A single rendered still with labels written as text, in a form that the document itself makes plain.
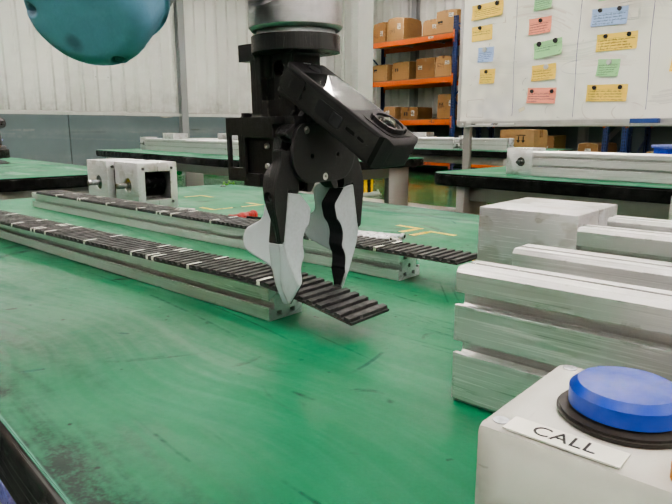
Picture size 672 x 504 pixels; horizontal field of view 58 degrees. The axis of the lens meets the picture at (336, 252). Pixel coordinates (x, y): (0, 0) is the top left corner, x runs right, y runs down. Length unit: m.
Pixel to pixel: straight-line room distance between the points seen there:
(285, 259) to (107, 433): 0.19
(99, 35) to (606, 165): 1.85
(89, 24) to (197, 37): 12.63
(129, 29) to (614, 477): 0.33
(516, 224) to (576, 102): 3.04
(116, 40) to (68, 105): 11.46
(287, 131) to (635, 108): 3.06
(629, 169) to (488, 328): 1.75
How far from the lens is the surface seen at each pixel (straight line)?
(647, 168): 2.06
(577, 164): 2.14
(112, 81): 12.13
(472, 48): 3.96
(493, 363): 0.37
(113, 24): 0.39
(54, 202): 1.36
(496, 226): 0.56
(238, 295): 0.57
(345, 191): 0.52
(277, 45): 0.48
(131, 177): 1.31
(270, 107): 0.51
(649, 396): 0.24
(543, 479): 0.23
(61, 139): 11.75
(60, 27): 0.41
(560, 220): 0.54
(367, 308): 0.50
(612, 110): 3.50
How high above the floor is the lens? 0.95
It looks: 12 degrees down
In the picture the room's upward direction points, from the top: straight up
